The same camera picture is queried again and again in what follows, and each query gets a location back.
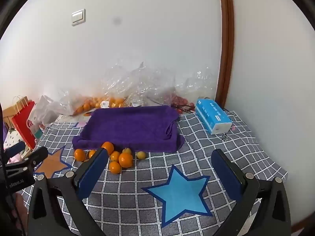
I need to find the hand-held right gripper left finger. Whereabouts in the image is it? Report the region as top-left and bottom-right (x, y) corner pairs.
(28, 147), (110, 236)

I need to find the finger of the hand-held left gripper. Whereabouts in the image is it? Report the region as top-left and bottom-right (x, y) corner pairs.
(4, 147), (49, 177)

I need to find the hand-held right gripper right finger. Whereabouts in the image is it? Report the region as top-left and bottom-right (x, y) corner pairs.
(211, 149), (291, 236)

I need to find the large orange mandarin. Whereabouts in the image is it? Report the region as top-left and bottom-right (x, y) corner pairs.
(101, 142), (115, 155)

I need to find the purple towel covered tray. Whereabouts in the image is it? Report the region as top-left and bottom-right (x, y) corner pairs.
(72, 105), (185, 153)

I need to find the pile of red fruits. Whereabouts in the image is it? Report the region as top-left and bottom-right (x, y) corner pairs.
(170, 92), (195, 115)

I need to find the person's left hand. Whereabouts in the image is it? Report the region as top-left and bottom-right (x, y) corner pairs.
(12, 192), (29, 234)

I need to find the white pink patterned cloth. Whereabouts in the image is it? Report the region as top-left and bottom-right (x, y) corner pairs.
(4, 128), (25, 151)

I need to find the red paper bag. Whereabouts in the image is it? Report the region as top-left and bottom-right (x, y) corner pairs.
(12, 96), (37, 149)

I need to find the white plastic bag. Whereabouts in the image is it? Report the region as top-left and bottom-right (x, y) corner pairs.
(30, 95), (72, 126)

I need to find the brown paper bag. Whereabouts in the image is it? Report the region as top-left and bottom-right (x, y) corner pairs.
(2, 103), (16, 129)

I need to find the grey plaid star bedsheet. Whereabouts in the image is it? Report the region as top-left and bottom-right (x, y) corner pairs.
(20, 111), (288, 236)

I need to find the blue tissue pack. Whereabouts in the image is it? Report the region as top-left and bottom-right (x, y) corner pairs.
(195, 98), (233, 135)

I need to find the bag of small oranges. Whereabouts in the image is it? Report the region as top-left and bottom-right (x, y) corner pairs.
(61, 88), (129, 116)

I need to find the crumpled clear plastic bag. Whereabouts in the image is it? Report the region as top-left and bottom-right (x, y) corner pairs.
(101, 59), (178, 108)
(172, 66), (218, 104)

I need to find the brown wooden door frame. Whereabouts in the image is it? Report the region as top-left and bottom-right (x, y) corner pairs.
(215, 0), (235, 109)

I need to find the white light switch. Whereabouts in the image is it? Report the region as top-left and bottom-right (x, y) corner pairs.
(71, 8), (86, 27)

